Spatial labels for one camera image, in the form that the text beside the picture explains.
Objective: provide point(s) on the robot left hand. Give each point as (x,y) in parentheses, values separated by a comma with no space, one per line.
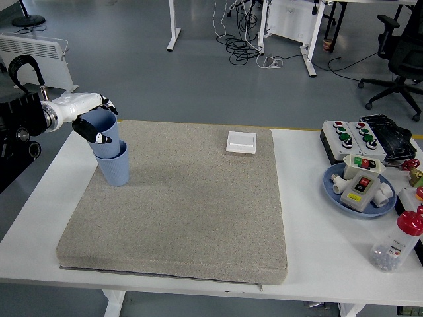
(76,104)

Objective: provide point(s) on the blue ribbed plastic cup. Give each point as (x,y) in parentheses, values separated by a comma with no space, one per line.
(107,125)
(114,171)

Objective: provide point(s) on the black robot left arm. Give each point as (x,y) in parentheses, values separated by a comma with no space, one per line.
(20,112)

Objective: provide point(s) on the white panel heater with grille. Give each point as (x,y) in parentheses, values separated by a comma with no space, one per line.
(49,49)

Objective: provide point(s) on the black round stand base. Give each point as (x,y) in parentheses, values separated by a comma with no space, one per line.
(28,20)

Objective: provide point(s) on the white desk leg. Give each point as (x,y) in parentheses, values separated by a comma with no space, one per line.
(173,29)
(309,59)

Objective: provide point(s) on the grey-brown cushion mat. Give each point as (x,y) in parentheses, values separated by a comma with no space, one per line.
(198,204)

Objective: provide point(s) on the white table leg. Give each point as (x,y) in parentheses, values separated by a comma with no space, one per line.
(114,303)
(352,311)

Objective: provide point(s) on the white four-button control box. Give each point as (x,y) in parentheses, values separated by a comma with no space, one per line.
(332,137)
(378,150)

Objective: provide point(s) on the small can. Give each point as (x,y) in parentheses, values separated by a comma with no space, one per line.
(327,45)

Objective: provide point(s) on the blue plate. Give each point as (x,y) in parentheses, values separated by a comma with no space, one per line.
(330,198)

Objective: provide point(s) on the white pipe tee fitting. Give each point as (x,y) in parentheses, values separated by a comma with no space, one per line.
(337,186)

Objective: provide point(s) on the black foot pedal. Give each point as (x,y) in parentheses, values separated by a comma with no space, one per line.
(391,135)

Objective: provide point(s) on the white pipe coupling fitting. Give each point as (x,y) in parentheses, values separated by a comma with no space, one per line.
(383,196)

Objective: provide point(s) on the black office chair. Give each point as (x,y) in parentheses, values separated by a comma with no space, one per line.
(401,56)

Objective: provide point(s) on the emergency stop button box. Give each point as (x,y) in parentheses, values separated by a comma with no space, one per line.
(409,201)

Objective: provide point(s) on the clear bottle with red cap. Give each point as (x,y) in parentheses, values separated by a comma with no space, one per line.
(395,246)

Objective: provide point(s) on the white wall switch plate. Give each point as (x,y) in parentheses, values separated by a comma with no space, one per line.
(241,142)

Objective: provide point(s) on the black desk frame leg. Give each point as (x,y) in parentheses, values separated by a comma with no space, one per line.
(338,16)

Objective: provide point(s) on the white switch box, coloured buttons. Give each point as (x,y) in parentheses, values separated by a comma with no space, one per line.
(353,168)

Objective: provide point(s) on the grey push-button switch box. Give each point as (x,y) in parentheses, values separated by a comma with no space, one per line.
(357,198)

